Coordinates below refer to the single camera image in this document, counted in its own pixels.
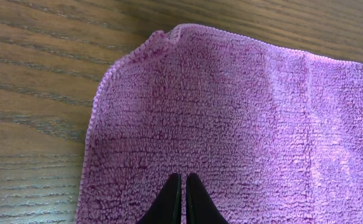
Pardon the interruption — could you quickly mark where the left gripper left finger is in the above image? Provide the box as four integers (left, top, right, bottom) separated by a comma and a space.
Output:
137, 173, 182, 224

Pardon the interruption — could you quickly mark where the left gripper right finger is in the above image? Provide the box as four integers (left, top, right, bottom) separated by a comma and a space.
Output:
186, 173, 228, 224

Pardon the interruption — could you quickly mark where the purple microfiber cloth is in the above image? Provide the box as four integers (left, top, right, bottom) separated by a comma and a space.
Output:
76, 24, 363, 223

